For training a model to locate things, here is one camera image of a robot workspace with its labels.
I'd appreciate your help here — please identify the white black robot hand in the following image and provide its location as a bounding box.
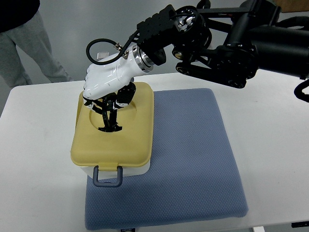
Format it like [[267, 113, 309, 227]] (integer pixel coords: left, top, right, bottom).
[[82, 45, 155, 111]]

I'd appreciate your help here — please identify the yellow box lid black handle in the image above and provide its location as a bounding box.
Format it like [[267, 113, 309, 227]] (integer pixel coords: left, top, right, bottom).
[[70, 82, 154, 188]]

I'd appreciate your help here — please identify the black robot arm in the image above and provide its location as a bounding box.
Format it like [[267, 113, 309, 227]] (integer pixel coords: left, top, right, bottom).
[[84, 0, 309, 102]]

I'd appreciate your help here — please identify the white storage box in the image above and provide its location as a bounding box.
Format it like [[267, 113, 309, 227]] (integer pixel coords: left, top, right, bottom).
[[80, 160, 150, 180]]

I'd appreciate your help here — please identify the brown cardboard box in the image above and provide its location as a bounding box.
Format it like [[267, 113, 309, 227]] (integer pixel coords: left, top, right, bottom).
[[275, 0, 309, 13]]

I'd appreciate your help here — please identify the upper metal floor plate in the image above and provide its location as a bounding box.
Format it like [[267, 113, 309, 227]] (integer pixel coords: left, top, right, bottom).
[[97, 52, 109, 60]]

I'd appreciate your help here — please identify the person in grey trousers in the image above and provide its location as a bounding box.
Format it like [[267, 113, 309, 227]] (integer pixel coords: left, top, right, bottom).
[[0, 0, 73, 88]]

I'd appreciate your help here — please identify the blue grey cushion mat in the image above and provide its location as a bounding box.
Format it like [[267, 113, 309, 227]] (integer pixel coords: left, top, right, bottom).
[[85, 88, 248, 231]]

